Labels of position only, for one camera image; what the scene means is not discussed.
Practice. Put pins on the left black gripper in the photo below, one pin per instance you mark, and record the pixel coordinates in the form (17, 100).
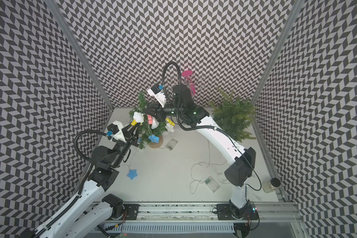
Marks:
(129, 134)

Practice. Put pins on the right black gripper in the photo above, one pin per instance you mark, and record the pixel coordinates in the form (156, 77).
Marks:
(159, 112)

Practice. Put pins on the star cloud string light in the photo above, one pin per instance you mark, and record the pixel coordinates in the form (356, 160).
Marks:
(156, 141)

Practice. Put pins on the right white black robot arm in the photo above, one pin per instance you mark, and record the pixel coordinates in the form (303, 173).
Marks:
(182, 96)

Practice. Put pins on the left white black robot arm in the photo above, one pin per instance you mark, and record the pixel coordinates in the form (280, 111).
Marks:
(90, 206)

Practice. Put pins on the left green christmas tree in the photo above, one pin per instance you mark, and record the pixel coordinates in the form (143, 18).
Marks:
(145, 128)

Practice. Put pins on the right green fern tree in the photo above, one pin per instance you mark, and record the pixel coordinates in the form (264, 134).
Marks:
(234, 116)

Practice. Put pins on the clear battery box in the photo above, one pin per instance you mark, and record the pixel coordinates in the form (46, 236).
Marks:
(171, 144)

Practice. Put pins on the fairy light battery box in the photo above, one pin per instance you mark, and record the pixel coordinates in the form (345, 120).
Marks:
(212, 185)

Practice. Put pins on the glass jar black lid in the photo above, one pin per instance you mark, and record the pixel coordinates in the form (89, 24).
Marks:
(271, 185)

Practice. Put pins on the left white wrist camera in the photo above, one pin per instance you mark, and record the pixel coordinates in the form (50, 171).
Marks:
(115, 131)

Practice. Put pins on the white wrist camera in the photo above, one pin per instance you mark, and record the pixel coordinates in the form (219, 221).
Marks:
(115, 131)
(156, 91)

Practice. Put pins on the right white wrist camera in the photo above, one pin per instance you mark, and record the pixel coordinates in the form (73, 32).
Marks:
(156, 91)

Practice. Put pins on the thin wire fairy light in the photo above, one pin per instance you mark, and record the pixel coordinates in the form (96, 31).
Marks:
(207, 167)

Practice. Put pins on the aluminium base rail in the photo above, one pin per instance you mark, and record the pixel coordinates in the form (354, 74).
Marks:
(207, 217)

